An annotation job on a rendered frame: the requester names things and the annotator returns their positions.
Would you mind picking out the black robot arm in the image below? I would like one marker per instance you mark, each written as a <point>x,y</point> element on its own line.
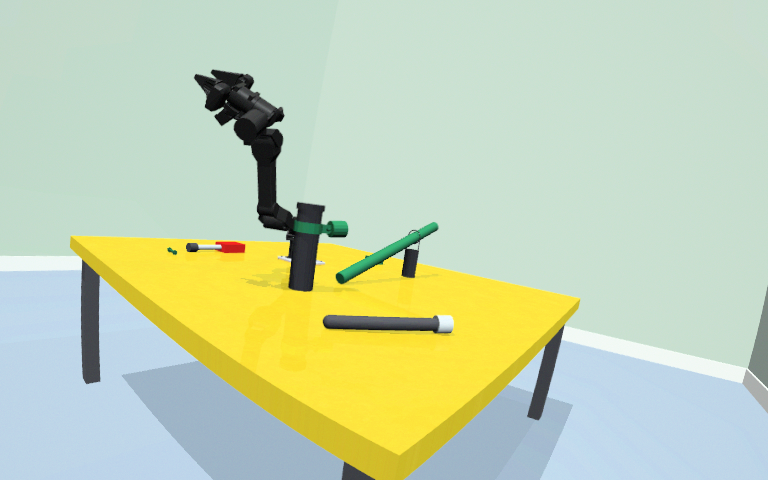
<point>266,145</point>

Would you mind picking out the black rod with silver end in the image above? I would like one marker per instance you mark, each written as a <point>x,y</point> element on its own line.
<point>437,324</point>

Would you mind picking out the green long rail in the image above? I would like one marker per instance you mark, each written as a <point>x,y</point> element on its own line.
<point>369,262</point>

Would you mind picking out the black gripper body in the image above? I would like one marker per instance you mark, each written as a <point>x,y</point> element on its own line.
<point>239,96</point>

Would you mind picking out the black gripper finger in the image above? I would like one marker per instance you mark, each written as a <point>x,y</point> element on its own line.
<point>206,83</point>
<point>229,78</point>

